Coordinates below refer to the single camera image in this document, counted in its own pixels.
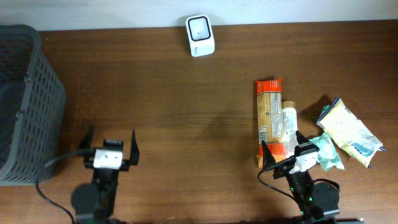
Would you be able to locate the teal tissue pack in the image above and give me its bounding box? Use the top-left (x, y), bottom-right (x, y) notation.
top-left (319, 105), bottom-right (331, 120)

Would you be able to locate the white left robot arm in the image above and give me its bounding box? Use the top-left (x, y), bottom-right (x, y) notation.
top-left (71, 126), bottom-right (140, 224)

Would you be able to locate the grey plastic mesh basket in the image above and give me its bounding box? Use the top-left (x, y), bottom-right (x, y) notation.
top-left (1, 25), bottom-right (67, 186)

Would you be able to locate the orange spaghetti packet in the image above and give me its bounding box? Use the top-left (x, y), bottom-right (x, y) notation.
top-left (256, 79), bottom-right (286, 169)

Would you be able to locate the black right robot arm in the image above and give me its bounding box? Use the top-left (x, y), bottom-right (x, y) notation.
top-left (257, 131), bottom-right (364, 224)

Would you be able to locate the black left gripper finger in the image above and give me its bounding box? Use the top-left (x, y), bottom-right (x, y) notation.
top-left (78, 125), bottom-right (94, 153)
top-left (129, 129), bottom-right (140, 166)

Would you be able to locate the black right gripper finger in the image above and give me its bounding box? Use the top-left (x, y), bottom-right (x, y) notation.
top-left (295, 131), bottom-right (311, 146)
top-left (261, 140), bottom-right (276, 169)

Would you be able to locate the white shampoo tube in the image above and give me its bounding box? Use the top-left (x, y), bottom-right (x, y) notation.
top-left (282, 101), bottom-right (298, 157)

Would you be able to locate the mint green foil pouch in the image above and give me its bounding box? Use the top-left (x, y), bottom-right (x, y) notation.
top-left (310, 133), bottom-right (345, 172)

